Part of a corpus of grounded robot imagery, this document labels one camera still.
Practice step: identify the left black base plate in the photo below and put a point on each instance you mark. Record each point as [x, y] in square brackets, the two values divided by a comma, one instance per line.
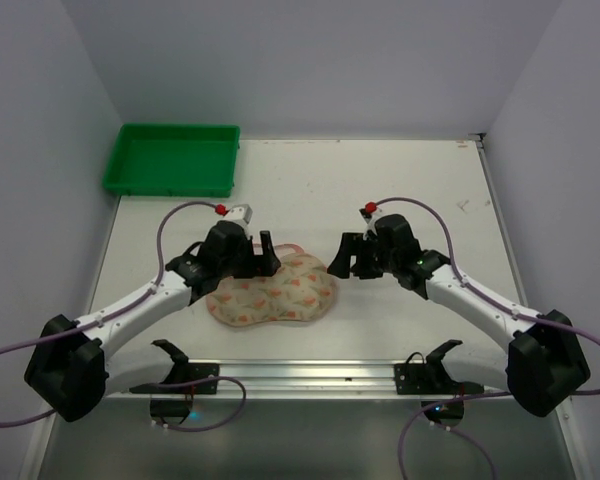
[182, 374]

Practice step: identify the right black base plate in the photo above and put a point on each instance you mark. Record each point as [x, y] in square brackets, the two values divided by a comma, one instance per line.
[426, 375]

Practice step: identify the aluminium front rail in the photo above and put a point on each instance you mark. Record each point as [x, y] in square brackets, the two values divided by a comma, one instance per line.
[305, 376]

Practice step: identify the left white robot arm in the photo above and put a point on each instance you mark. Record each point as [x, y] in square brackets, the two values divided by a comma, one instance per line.
[78, 363]

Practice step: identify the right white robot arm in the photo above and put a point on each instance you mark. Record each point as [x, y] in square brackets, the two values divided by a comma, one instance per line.
[544, 362]

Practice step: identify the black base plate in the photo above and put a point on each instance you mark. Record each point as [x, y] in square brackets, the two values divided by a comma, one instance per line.
[182, 374]
[426, 375]

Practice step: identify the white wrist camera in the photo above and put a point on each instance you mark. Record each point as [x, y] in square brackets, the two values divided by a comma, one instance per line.
[371, 213]
[241, 215]

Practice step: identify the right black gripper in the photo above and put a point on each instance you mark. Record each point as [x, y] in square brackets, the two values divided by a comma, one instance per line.
[360, 259]

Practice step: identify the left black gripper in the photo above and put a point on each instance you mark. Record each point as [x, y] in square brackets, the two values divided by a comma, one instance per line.
[256, 263]

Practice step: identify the floral fabric laundry bag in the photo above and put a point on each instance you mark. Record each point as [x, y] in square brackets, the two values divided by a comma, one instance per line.
[300, 291]

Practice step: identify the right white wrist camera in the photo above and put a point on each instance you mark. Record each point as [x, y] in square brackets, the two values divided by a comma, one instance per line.
[371, 213]

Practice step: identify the green plastic tray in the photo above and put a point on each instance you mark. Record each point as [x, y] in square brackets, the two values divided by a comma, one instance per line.
[179, 160]

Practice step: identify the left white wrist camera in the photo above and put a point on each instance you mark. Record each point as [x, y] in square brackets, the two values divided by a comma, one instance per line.
[241, 215]

